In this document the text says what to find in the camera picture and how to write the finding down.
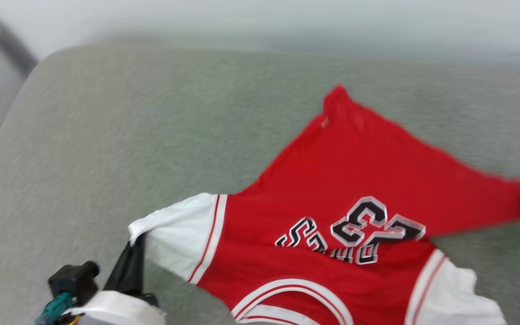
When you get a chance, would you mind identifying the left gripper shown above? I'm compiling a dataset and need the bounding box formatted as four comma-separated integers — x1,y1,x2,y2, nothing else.
68,234,167,325

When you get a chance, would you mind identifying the red white basketball jersey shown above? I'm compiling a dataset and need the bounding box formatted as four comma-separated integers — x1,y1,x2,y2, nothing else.
128,85,520,325

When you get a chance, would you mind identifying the dark wall skirting strip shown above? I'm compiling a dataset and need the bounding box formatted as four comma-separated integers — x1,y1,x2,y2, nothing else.
0,0,39,76

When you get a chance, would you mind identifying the grey fabric sofa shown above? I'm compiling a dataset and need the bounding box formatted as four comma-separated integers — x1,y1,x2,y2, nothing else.
0,43,520,325

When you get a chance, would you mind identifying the black cable with teal plug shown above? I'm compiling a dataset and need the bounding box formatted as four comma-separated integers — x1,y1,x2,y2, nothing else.
34,292,74,325

